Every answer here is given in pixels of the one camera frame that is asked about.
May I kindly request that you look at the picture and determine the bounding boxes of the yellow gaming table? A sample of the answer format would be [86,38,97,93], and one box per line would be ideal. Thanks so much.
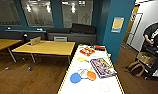
[56,44,126,94]

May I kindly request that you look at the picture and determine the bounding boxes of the tan open box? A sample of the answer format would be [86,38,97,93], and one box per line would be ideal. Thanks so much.
[28,36,42,47]

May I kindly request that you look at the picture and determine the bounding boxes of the orange game box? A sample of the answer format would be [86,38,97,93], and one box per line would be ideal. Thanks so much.
[78,46,96,57]

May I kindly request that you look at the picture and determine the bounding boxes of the dark grey sofa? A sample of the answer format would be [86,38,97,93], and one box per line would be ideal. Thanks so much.
[46,22,98,45]

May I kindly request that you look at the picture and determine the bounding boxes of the red and black paddle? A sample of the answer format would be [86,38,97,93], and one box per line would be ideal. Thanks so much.
[93,44,107,52]

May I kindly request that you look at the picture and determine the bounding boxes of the white rectangular pad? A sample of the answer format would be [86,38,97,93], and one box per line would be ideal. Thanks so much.
[53,36,68,43]

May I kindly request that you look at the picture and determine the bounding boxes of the blue plate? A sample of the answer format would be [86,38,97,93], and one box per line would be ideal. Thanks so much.
[76,68,90,80]

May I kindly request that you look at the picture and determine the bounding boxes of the orange bowl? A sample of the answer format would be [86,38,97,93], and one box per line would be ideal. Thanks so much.
[86,70,98,82]

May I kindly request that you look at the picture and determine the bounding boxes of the interior glass window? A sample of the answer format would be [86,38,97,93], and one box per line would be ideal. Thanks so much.
[0,0,22,27]
[61,0,95,30]
[20,0,55,29]

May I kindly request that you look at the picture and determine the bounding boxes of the long yellow wooden table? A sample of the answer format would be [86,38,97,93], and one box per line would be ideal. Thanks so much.
[11,39,77,72]
[0,38,23,70]

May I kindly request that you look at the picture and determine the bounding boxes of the black chair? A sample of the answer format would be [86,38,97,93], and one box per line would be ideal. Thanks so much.
[22,32,31,44]

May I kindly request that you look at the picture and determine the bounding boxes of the brown wooden door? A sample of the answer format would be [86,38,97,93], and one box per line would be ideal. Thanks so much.
[122,4,141,46]

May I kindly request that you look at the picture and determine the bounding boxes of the tan backpack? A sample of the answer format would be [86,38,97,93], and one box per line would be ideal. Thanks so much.
[124,61,146,78]

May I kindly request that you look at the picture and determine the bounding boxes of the long dark grey bench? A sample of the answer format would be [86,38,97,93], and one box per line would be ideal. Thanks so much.
[0,29,48,43]

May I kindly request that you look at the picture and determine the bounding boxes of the tan woven basket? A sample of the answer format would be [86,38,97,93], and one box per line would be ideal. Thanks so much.
[136,51,158,67]

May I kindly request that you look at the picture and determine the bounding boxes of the person in dark shirt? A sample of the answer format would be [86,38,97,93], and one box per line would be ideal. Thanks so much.
[141,13,158,52]

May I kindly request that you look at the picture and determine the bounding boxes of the yellow wall sign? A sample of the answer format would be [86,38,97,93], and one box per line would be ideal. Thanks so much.
[110,16,125,34]

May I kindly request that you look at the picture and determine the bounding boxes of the clear ring-shaped bowl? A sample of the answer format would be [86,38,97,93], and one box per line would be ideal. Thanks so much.
[98,82,112,94]

